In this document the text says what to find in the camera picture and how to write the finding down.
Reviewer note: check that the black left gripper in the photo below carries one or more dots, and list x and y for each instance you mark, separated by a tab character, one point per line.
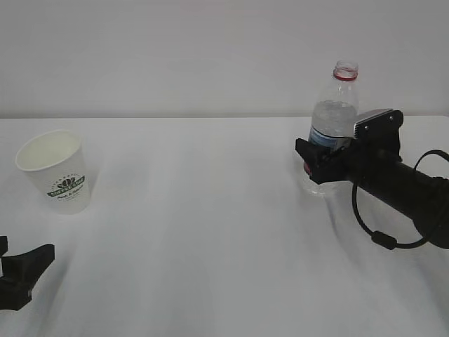
20	273

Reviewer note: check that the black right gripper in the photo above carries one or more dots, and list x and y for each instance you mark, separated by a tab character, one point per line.
343	164

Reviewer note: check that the clear plastic water bottle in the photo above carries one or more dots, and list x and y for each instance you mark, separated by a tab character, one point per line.
336	106

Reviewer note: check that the white paper coffee cup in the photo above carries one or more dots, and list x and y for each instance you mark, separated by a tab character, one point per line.
54	164

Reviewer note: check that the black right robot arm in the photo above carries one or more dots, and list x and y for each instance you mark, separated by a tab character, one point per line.
377	169

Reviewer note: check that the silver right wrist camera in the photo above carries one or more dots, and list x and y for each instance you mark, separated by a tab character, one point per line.
379	129

